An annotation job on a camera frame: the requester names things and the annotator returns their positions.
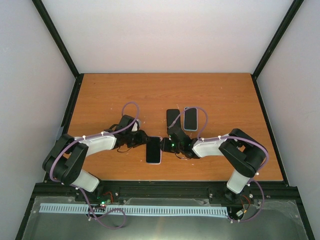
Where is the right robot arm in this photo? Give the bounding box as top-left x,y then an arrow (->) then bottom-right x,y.
159,126 -> 270,195

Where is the pink phone case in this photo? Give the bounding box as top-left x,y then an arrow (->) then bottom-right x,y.
145,136 -> 163,165

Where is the light blue phone case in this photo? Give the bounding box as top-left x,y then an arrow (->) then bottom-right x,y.
183,106 -> 199,133

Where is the left black frame post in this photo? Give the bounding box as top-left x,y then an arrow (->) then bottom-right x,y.
31,0 -> 81,76

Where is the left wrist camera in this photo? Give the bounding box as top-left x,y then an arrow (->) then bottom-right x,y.
131,119 -> 141,132

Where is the right black frame post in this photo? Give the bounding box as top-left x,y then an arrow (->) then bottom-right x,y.
251,0 -> 305,77

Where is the light blue cable duct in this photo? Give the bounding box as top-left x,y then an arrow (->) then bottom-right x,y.
38,203 -> 228,218

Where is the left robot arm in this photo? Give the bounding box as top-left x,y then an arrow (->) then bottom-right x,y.
42,115 -> 151,202

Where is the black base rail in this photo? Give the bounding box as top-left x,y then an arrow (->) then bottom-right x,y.
34,180 -> 300,208

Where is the black frame post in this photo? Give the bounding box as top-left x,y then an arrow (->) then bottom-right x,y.
31,0 -> 81,76
251,0 -> 305,77

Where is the black phone case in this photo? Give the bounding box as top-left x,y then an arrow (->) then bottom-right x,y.
166,109 -> 181,135

